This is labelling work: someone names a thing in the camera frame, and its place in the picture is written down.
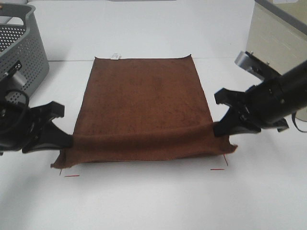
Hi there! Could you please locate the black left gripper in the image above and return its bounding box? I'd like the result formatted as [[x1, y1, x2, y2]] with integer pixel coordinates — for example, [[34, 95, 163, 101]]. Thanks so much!
[[0, 101, 73, 153]]

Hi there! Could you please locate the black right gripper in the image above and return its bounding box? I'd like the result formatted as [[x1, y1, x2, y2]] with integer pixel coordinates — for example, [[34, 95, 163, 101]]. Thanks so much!
[[213, 77, 290, 137]]

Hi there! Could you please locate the brown towel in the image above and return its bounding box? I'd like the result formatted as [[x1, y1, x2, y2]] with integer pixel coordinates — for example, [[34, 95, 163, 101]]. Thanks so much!
[[51, 56, 236, 169]]

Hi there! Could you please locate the grey perforated laundry basket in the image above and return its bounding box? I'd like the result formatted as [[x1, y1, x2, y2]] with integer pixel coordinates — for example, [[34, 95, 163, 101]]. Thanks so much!
[[0, 3, 49, 97]]

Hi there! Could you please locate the white towel label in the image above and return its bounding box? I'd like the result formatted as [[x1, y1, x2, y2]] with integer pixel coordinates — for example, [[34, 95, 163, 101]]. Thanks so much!
[[110, 53, 121, 60]]

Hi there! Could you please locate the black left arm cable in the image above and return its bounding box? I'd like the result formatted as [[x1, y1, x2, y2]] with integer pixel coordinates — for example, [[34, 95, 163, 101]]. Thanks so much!
[[0, 89, 31, 132]]

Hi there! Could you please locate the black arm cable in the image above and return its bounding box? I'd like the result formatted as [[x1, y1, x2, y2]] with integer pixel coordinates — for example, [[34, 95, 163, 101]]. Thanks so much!
[[0, 89, 31, 132], [291, 111, 307, 133]]

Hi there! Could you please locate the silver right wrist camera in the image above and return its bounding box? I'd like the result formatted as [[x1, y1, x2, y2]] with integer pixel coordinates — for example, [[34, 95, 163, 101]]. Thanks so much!
[[235, 51, 281, 81]]

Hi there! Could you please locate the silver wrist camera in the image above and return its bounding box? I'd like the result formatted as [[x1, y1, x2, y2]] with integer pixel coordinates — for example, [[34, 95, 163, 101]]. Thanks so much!
[[235, 51, 281, 81], [0, 61, 27, 89]]

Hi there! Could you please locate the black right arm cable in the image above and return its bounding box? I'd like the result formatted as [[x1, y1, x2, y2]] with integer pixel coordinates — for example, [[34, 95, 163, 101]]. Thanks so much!
[[291, 111, 307, 133]]

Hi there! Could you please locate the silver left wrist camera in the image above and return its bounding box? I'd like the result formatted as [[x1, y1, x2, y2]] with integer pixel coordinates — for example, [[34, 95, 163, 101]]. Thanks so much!
[[0, 61, 27, 89]]

